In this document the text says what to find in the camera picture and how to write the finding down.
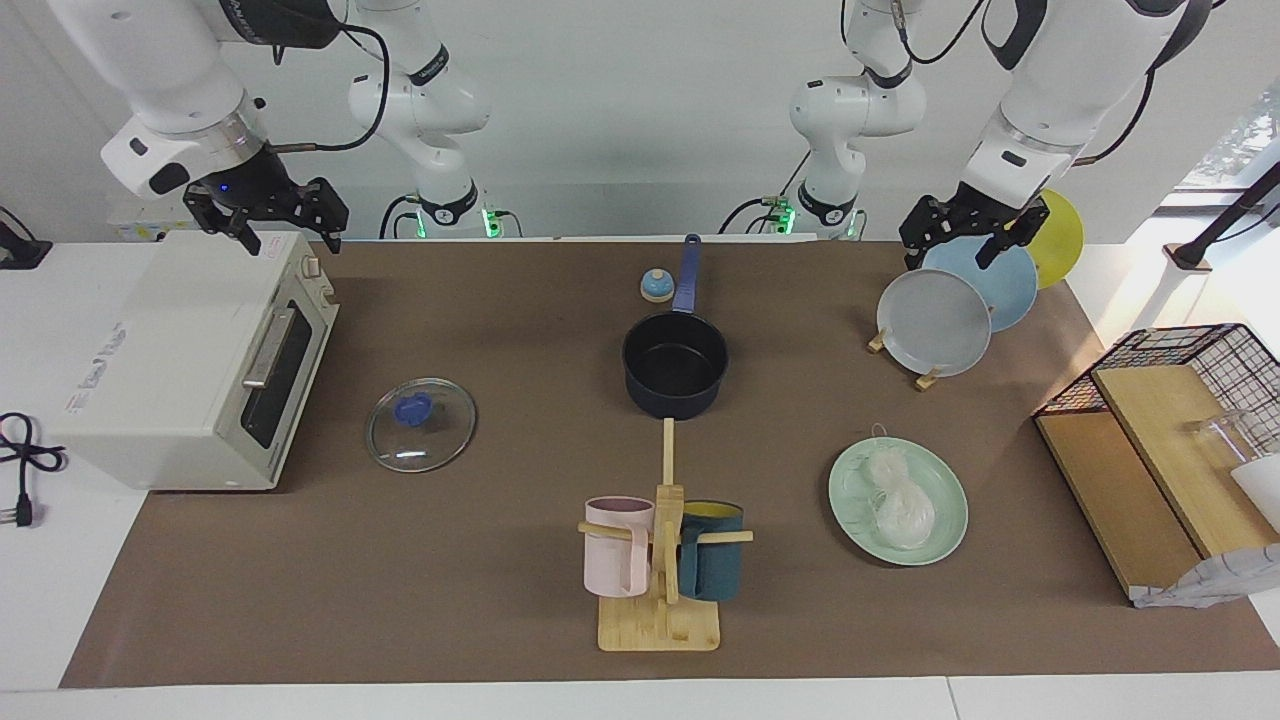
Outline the cream toaster oven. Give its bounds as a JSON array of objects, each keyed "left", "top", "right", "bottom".
[{"left": 52, "top": 230, "right": 341, "bottom": 493}]

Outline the black clamp device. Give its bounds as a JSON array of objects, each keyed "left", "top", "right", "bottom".
[{"left": 0, "top": 207, "right": 53, "bottom": 271}]

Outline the white box with stickers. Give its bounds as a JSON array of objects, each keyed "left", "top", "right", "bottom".
[{"left": 108, "top": 205, "right": 191, "bottom": 241}]

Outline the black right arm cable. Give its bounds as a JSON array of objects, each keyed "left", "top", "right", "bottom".
[{"left": 265, "top": 20, "right": 391, "bottom": 156}]

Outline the clear glass cup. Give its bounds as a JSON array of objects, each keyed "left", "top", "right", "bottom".
[{"left": 1185, "top": 408, "right": 1266, "bottom": 466}]

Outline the wooden plate rack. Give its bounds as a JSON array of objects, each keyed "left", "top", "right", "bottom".
[{"left": 867, "top": 325, "right": 943, "bottom": 392}]

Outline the black wire basket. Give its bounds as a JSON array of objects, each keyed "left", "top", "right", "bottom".
[{"left": 1033, "top": 323, "right": 1280, "bottom": 471}]

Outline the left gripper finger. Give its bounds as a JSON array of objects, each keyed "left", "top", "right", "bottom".
[
  {"left": 897, "top": 197, "right": 951, "bottom": 272},
  {"left": 975, "top": 200, "right": 1051, "bottom": 270}
]

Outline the black stand wooden foot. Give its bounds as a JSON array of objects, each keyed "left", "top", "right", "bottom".
[{"left": 1163, "top": 160, "right": 1280, "bottom": 273}]

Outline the dark blue saucepan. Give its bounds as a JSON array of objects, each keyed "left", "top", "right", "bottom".
[{"left": 622, "top": 234, "right": 731, "bottom": 421}]

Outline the glass lid blue knob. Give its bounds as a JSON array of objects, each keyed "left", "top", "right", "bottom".
[{"left": 365, "top": 377, "right": 478, "bottom": 474}]

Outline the white crumpled bag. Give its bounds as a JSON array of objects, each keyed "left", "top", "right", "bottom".
[{"left": 1130, "top": 543, "right": 1280, "bottom": 609}]

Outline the black right base cable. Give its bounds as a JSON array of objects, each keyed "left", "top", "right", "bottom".
[{"left": 378, "top": 193, "right": 423, "bottom": 239}]

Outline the black base cable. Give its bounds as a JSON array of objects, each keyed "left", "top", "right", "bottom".
[
  {"left": 378, "top": 193, "right": 423, "bottom": 239},
  {"left": 718, "top": 150, "right": 813, "bottom": 237}
]

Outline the wooden mug rack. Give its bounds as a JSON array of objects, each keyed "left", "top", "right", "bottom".
[{"left": 577, "top": 418, "right": 754, "bottom": 653}]

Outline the light blue plate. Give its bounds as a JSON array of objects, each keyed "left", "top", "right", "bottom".
[{"left": 922, "top": 236, "right": 1039, "bottom": 333}]

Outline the light wooden board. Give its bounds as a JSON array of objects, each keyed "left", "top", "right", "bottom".
[{"left": 1090, "top": 363, "right": 1280, "bottom": 559}]

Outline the yellow plate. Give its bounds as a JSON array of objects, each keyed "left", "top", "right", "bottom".
[{"left": 1025, "top": 188, "right": 1085, "bottom": 291}]

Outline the black power cord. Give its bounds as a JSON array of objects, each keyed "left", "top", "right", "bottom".
[{"left": 0, "top": 412, "right": 66, "bottom": 529}]

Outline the brown table mat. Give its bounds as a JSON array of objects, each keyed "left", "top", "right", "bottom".
[{"left": 58, "top": 240, "right": 1280, "bottom": 689}]

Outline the light green plate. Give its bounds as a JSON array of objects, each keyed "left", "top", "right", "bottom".
[{"left": 828, "top": 437, "right": 970, "bottom": 568}]

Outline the white cup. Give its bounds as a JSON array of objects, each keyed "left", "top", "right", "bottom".
[{"left": 1230, "top": 455, "right": 1280, "bottom": 531}]

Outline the grey plate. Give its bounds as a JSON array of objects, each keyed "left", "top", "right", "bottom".
[{"left": 876, "top": 268, "right": 993, "bottom": 379}]

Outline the dark teal mug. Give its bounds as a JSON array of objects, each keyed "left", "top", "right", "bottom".
[{"left": 678, "top": 500, "right": 746, "bottom": 602}]

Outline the pink mug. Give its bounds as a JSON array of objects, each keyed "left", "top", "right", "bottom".
[{"left": 583, "top": 496, "right": 656, "bottom": 599}]

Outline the black left base cable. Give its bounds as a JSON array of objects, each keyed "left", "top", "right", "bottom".
[{"left": 718, "top": 150, "right": 813, "bottom": 237}]

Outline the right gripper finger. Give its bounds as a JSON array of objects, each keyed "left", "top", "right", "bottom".
[
  {"left": 183, "top": 188, "right": 263, "bottom": 257},
  {"left": 290, "top": 177, "right": 350, "bottom": 254}
]

